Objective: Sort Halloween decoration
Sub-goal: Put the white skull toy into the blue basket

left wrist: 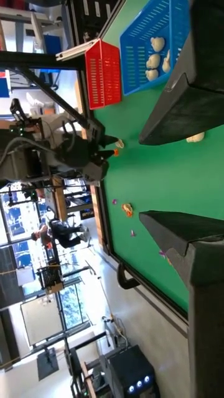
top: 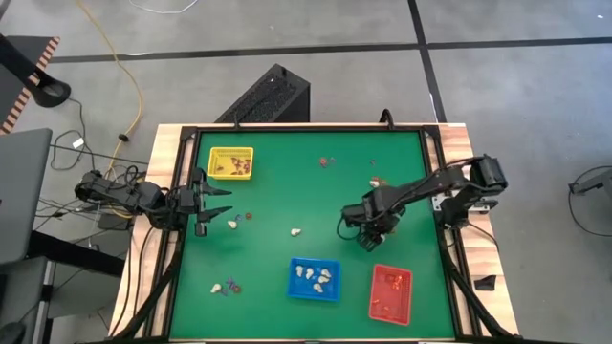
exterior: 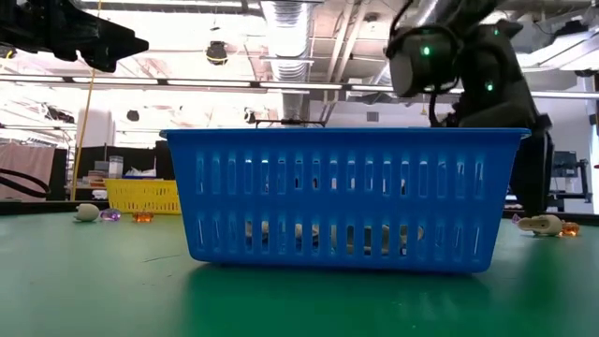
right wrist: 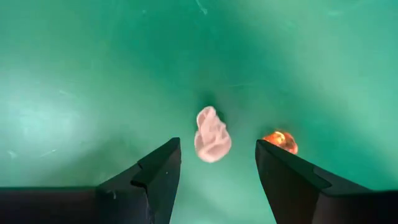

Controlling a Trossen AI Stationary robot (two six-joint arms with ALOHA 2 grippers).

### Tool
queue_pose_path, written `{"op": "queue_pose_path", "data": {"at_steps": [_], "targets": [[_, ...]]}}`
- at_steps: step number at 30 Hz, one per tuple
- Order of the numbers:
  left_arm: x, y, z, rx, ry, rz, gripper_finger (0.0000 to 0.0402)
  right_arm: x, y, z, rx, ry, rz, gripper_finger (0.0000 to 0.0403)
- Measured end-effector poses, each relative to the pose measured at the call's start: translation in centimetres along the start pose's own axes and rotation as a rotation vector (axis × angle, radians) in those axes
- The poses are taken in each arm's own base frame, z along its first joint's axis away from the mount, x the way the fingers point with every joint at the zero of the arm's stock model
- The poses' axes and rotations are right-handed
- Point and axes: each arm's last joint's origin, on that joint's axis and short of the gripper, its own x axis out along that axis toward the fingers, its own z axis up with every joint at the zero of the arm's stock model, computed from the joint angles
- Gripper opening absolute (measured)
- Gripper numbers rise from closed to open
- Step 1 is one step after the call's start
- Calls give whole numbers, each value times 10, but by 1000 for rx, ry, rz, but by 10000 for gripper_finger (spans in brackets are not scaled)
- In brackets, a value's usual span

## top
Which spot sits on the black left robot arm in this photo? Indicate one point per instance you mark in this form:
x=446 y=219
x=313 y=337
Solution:
x=124 y=193

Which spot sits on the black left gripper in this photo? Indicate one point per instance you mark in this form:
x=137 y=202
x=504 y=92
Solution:
x=191 y=203

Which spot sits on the grey mat with striped edge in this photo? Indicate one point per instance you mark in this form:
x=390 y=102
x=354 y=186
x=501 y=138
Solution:
x=45 y=53

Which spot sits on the black computer tower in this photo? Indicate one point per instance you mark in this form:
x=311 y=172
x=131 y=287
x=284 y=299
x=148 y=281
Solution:
x=268 y=95

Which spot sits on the black desk bar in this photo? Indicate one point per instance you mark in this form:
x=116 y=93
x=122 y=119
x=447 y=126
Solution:
x=76 y=255

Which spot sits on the grey desk panel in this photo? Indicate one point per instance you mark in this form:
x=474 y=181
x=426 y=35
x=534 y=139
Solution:
x=24 y=191

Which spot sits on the black computer mouse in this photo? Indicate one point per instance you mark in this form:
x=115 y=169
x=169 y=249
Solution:
x=9 y=334

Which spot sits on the grey floor device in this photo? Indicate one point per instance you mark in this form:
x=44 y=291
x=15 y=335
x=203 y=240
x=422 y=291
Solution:
x=593 y=180

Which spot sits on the black stand with round base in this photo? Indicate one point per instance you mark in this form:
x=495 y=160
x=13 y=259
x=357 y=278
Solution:
x=50 y=93

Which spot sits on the green table mat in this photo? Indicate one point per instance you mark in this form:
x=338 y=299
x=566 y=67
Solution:
x=287 y=191

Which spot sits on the black hook loop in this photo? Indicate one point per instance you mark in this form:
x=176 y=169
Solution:
x=382 y=117

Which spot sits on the blue slotted plastic basket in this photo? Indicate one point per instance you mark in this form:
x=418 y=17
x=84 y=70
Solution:
x=292 y=294

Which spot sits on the red slotted plastic basket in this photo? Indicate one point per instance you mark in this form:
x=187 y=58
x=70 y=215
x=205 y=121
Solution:
x=375 y=317

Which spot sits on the black wedge bracket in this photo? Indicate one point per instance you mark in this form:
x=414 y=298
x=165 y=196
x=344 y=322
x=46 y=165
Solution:
x=485 y=283

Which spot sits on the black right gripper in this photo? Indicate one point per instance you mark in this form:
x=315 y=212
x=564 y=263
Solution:
x=378 y=212

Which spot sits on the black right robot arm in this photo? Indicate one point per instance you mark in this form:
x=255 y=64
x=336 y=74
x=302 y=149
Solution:
x=440 y=181

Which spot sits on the yellow slotted plastic basket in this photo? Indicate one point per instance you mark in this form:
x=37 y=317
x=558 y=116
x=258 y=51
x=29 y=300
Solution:
x=215 y=155

